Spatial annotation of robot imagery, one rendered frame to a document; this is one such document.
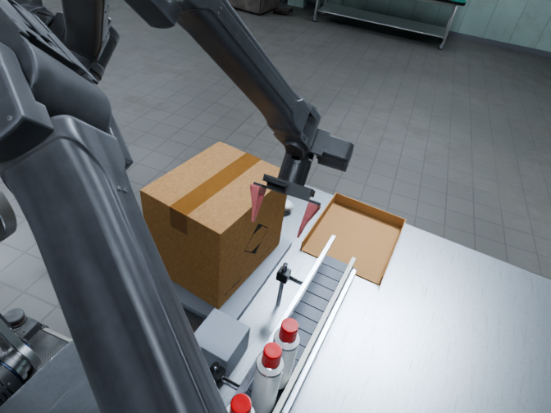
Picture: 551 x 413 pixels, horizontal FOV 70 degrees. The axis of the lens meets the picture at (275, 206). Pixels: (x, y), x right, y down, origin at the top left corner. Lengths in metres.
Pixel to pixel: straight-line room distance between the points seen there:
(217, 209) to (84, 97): 0.64
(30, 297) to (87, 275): 2.08
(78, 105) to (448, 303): 1.13
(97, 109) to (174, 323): 0.16
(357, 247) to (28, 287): 1.69
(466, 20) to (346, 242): 6.70
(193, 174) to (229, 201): 0.14
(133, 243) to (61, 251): 0.04
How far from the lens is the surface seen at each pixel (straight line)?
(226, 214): 0.90
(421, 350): 1.14
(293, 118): 0.66
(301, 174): 0.78
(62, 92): 0.29
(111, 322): 0.24
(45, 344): 1.84
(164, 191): 0.96
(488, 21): 7.80
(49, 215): 0.26
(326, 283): 1.11
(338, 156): 0.75
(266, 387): 0.79
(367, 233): 1.36
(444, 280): 1.33
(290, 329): 0.76
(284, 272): 0.99
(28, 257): 2.53
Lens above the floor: 1.71
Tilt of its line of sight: 39 degrees down
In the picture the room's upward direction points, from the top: 8 degrees clockwise
